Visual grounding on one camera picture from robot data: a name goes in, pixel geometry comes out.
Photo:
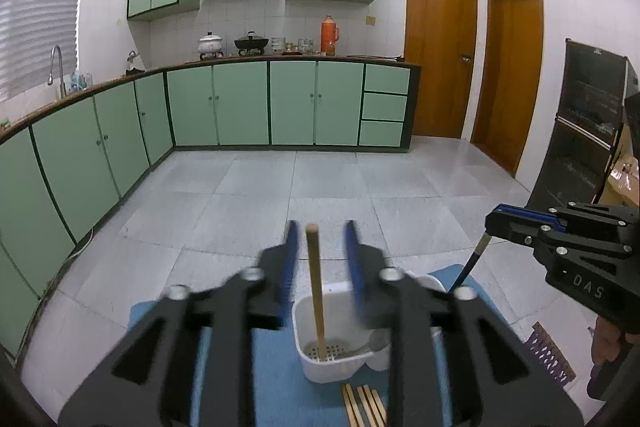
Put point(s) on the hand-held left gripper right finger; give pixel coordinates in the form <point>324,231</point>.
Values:
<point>352,267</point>

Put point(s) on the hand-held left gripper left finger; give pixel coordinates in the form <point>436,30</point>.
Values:
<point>291,267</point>

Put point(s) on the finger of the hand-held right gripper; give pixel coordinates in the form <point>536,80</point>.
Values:
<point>510,227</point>
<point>530,212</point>

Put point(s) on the light wooden chopstick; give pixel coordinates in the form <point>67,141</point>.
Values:
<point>348,407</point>
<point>372,407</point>
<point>379,399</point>
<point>364,409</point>
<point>315,282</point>

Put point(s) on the black chopstick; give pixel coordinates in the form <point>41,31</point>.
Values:
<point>470,264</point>

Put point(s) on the metal spoon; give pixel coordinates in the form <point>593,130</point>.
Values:
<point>372,343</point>

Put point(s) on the white utensil holder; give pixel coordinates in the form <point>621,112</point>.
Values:
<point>320,369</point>

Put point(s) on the person's right hand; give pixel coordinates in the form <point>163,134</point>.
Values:
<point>606,342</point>

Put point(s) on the black glass-door cabinet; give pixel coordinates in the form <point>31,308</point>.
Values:
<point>575,132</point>

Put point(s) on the cardboard box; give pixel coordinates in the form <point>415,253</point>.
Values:
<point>622,177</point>

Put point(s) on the blue mat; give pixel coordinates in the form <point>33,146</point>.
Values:
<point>280,382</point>

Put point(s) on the plain wooden door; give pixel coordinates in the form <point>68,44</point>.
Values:
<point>510,72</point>

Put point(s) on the stack of bowls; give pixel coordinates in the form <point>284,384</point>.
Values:
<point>278,45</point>

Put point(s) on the patterned ceramic bowl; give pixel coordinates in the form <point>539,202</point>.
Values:
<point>306,45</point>

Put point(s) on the black wok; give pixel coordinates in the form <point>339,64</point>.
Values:
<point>251,43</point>

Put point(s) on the orange thermos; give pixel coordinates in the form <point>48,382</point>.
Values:
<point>330,34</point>

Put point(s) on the white cooking pot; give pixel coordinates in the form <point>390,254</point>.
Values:
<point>210,44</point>

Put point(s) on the metal kettle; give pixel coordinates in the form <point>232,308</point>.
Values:
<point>133,58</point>

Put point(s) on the pale blue bottle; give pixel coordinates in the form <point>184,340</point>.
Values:
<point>80,81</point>

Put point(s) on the metal sink faucet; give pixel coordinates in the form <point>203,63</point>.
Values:
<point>61,74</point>

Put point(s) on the white window blind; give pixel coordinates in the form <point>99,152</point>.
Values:
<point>40,22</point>

